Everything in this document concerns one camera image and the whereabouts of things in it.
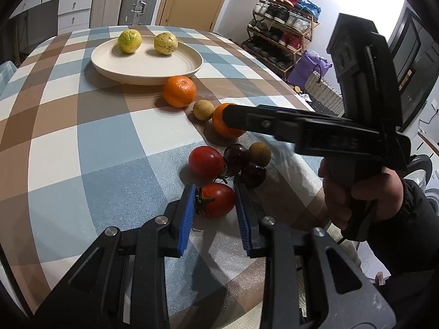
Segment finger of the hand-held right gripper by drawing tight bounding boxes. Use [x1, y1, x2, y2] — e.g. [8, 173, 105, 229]
[223, 104, 345, 142]

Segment person's right hand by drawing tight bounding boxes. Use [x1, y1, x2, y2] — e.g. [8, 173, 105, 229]
[317, 164, 405, 230]

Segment person's right forearm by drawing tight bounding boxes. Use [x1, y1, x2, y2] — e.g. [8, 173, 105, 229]
[364, 178, 439, 295]

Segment smooth yellow-green guava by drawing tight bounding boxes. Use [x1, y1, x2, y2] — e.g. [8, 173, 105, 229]
[117, 29, 142, 54]

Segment red tomato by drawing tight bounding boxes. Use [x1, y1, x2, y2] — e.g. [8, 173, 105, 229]
[195, 183, 237, 219]
[188, 146, 225, 179]

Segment orange mandarin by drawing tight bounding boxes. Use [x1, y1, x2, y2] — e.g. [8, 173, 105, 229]
[162, 76, 197, 108]
[212, 103, 246, 139]

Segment white wicker basket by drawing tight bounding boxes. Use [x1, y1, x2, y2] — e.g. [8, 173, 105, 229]
[305, 70, 345, 117]

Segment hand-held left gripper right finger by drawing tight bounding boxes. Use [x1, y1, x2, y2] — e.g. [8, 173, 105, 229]
[233, 178, 396, 329]

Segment rough pale yellow guava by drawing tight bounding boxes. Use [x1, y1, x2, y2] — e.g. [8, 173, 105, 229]
[153, 32, 178, 56]

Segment dark purple plum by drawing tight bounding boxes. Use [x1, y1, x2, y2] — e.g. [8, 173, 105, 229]
[240, 162, 268, 189]
[223, 143, 250, 175]

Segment purple bag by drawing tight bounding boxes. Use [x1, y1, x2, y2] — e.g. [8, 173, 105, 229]
[288, 51, 333, 88]

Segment white ribbed suitcase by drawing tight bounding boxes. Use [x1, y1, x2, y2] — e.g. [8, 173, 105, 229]
[91, 0, 129, 28]

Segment rows of shelved shoes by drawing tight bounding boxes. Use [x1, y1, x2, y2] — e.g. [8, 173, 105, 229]
[247, 0, 321, 72]

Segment wooden shoe rack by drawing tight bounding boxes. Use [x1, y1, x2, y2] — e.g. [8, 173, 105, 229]
[242, 8, 319, 79]

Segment small brown round fruit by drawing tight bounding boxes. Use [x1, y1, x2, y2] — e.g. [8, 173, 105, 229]
[247, 142, 271, 166]
[193, 100, 215, 121]

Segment light blue checkered tablecloth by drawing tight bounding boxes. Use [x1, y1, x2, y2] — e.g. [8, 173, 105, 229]
[0, 61, 18, 97]

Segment white drawer cabinet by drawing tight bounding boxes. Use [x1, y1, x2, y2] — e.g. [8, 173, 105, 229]
[57, 0, 95, 31]

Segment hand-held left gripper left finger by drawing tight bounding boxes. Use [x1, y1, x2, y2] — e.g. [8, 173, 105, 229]
[32, 184, 198, 329]

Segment black television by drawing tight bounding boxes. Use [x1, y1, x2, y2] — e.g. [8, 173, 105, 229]
[386, 0, 439, 132]

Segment cream round plate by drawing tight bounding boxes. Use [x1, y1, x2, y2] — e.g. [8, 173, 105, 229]
[91, 35, 204, 86]

